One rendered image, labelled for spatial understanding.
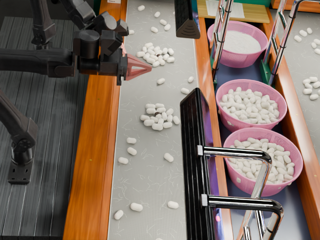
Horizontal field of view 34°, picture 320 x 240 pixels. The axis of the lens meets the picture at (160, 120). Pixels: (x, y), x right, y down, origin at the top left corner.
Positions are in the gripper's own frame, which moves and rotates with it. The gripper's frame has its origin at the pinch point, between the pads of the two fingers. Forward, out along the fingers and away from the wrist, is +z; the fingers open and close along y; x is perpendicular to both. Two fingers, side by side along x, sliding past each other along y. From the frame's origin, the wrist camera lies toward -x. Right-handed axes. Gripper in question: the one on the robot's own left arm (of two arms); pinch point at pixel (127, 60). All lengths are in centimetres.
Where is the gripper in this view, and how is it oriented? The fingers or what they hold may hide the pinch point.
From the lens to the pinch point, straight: 206.4
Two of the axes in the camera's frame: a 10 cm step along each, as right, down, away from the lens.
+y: 0.0, -6.7, 7.4
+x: -7.4, 5.0, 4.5
